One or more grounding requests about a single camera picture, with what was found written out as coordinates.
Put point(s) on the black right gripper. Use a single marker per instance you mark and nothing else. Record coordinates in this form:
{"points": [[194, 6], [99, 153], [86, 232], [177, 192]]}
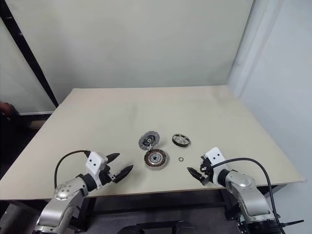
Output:
{"points": [[207, 170]]}

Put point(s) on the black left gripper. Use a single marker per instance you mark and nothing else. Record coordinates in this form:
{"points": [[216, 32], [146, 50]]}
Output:
{"points": [[107, 175]]}

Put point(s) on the grey motor rotor disc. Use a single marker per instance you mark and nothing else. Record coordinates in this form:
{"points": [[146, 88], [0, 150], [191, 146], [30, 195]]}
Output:
{"points": [[148, 140]]}

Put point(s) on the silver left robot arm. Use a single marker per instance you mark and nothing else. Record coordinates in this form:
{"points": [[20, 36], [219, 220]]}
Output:
{"points": [[63, 192]]}

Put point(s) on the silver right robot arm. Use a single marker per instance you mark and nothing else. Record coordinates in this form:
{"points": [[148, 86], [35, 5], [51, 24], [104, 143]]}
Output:
{"points": [[246, 195]]}

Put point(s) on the motor stator with copper windings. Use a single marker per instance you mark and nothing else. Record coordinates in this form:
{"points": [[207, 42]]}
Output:
{"points": [[156, 159]]}

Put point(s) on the bystander bare hand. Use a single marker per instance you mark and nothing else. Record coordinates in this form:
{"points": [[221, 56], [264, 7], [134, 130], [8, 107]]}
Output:
{"points": [[5, 108]]}

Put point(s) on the dark rounded shape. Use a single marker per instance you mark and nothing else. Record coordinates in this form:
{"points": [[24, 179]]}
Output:
{"points": [[184, 228]]}

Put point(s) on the black bulky object beside table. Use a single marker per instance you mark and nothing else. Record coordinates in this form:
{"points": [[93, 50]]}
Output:
{"points": [[17, 122]]}

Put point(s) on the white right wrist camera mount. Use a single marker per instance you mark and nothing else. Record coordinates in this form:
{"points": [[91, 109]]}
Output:
{"points": [[214, 156]]}

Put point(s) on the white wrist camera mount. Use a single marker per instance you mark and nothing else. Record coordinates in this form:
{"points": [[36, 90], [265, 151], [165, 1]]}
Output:
{"points": [[94, 162], [214, 156]]}

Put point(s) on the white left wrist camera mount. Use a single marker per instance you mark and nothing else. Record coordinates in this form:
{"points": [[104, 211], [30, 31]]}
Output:
{"points": [[94, 162]]}

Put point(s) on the black table frame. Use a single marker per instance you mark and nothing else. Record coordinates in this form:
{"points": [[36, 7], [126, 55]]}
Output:
{"points": [[151, 200]]}

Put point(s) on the black slanted frame post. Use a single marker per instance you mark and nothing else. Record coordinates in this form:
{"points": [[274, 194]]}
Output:
{"points": [[29, 53]]}

